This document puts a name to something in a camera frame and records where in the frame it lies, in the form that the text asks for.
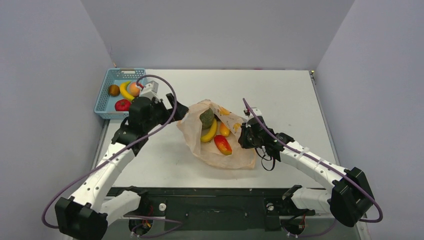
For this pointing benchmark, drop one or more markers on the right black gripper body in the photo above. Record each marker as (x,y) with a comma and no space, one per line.
(247,133)

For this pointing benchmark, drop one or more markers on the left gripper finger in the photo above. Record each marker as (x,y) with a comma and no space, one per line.
(181,111)
(172,100)

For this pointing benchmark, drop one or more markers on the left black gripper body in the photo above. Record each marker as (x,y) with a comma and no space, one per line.
(159,114)

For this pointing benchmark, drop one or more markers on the red tomato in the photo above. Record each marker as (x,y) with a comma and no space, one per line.
(122,105)

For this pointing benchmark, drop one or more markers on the red yellow mango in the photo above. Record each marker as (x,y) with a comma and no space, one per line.
(222,145)

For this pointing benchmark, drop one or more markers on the translucent orange plastic bag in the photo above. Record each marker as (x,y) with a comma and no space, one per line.
(191,128)

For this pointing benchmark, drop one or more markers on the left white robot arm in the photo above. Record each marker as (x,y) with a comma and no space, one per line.
(85,215)

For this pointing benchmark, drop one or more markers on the green netted melon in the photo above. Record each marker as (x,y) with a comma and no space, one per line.
(207,118)

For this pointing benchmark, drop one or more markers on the orange peach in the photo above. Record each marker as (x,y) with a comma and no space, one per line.
(133,89)

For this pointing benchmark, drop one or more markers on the yellow banana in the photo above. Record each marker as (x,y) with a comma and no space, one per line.
(211,133)
(123,91)

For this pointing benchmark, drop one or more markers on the brown kiwi fruit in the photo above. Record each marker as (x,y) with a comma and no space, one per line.
(114,90)

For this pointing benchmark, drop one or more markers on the blue plastic basket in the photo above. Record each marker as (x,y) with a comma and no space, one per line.
(105,103)

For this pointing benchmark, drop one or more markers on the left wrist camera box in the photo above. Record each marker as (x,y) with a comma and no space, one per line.
(150,91)

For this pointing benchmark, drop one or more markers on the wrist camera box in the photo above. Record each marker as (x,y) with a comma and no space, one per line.
(150,91)
(252,112)

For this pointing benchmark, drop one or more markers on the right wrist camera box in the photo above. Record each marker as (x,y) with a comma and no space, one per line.
(252,112)

